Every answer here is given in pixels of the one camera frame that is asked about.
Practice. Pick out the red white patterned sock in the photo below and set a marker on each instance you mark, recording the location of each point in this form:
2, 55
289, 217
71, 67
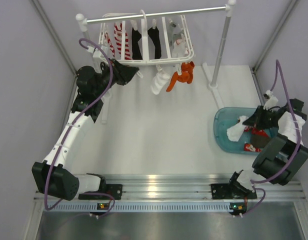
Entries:
255, 131

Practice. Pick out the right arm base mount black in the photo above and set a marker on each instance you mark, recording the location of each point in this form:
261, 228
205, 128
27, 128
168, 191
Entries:
227, 191

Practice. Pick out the silver metal clothes rack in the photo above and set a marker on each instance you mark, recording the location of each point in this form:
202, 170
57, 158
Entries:
91, 31

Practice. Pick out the black sock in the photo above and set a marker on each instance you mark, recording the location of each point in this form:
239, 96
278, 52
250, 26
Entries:
136, 52
154, 35

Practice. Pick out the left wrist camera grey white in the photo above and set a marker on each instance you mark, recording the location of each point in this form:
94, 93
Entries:
95, 52

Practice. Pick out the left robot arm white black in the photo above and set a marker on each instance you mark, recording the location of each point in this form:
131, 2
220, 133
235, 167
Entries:
53, 176

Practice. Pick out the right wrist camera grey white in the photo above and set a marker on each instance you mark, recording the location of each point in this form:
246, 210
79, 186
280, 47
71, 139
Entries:
271, 100

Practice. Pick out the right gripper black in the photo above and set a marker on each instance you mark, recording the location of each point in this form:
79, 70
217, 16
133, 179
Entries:
255, 120

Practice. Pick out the grey sock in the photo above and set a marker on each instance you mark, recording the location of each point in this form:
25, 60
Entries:
174, 32

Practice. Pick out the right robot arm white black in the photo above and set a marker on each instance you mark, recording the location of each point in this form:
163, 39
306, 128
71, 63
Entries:
284, 154

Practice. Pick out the slotted grey cable duct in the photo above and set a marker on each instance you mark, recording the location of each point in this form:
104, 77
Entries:
150, 207

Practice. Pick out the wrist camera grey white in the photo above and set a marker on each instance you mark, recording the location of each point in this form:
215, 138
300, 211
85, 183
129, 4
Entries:
271, 100
95, 52

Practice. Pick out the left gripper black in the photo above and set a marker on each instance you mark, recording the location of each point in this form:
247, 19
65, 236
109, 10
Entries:
126, 72

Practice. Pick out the aluminium mounting rail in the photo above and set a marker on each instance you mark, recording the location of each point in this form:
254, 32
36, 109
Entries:
192, 187

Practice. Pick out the white plastic sock hanger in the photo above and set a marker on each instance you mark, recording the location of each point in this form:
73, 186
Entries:
146, 45

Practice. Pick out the white sock red trim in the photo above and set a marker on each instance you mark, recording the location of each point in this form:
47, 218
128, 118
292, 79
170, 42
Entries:
179, 46

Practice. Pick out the red white striped sock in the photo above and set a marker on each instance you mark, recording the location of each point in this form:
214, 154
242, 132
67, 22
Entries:
109, 43
119, 40

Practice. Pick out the orange sock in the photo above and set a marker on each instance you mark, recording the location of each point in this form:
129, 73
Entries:
187, 70
175, 77
250, 148

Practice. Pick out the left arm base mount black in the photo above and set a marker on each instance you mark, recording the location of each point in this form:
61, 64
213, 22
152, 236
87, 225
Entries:
115, 190

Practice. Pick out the brown sock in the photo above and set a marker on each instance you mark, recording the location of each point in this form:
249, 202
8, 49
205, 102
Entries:
259, 141

